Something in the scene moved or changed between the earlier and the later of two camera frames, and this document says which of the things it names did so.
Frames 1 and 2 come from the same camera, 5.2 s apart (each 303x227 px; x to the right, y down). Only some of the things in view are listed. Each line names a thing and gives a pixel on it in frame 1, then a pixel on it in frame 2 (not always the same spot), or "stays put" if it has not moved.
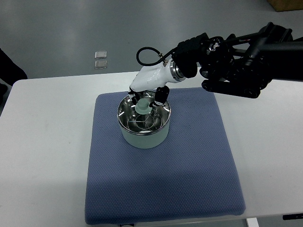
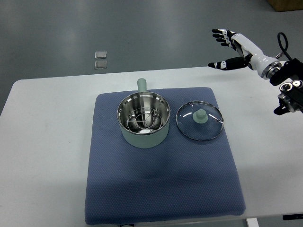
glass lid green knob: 140,118 → 200,120
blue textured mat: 192,175 stays put
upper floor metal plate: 100,54 stays put
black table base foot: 292,216 stays put
